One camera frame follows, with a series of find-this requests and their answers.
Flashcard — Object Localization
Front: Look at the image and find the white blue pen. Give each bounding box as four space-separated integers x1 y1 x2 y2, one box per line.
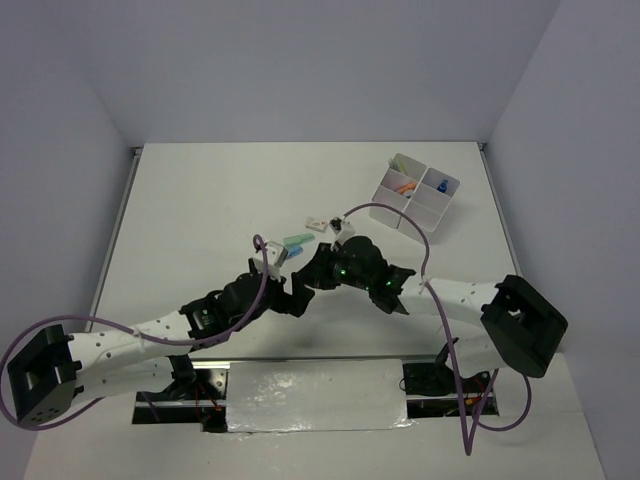
437 179 449 193

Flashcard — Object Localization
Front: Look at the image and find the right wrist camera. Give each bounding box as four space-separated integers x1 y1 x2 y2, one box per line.
329 216 355 239

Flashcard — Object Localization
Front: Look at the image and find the green translucent case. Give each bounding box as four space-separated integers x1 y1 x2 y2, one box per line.
283 233 315 248

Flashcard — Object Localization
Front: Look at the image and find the orange cap highlighter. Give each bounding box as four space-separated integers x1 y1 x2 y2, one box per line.
396 182 417 198

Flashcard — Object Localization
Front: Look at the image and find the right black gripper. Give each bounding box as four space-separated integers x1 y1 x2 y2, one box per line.
298 241 373 290

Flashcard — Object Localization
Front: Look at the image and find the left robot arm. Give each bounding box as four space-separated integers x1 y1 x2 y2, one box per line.
1 259 314 431

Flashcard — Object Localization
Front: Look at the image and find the yellow highlighter pen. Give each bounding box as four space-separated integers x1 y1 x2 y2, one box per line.
388 155 416 178

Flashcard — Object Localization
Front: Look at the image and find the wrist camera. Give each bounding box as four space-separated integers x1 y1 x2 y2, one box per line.
329 216 355 239
255 241 288 280

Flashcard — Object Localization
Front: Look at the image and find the white compartment container left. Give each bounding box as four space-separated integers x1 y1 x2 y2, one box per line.
371 153 429 231

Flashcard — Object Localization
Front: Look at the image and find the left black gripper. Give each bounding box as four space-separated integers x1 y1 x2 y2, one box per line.
231 257 314 332

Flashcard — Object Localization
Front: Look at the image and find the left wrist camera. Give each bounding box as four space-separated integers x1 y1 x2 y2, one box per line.
255 241 288 280

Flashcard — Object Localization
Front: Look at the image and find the white compartment container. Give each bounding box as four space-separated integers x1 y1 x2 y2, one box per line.
371 153 429 231
404 167 460 238

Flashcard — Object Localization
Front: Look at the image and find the white compartment container right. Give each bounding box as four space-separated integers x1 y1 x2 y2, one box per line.
404 167 460 238

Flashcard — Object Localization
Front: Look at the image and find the white eraser box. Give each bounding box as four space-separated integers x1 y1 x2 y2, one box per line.
305 217 328 233

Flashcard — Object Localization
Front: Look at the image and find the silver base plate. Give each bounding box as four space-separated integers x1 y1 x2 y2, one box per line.
226 359 411 433

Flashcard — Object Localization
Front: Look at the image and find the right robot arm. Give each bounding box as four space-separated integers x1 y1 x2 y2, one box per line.
292 236 568 391

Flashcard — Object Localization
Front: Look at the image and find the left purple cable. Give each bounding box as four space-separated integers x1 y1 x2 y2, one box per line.
0 233 274 431

